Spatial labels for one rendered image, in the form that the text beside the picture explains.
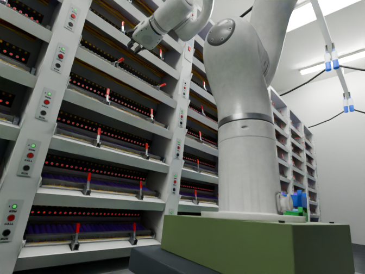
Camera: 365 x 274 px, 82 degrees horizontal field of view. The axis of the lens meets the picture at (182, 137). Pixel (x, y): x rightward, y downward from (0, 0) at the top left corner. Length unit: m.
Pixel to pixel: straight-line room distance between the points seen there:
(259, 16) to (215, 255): 0.53
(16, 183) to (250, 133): 0.74
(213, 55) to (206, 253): 0.37
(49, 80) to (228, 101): 0.70
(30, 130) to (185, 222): 0.66
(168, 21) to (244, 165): 0.63
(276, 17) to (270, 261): 0.51
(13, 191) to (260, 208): 0.75
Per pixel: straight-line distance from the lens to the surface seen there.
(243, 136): 0.42
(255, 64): 0.47
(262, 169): 0.41
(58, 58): 1.00
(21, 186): 0.89
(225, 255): 0.36
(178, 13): 0.86
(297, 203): 1.22
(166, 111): 1.37
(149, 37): 0.95
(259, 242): 0.32
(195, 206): 1.37
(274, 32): 0.62
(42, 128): 0.91
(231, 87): 0.47
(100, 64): 1.08
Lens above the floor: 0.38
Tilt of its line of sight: 17 degrees up
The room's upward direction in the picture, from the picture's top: 6 degrees clockwise
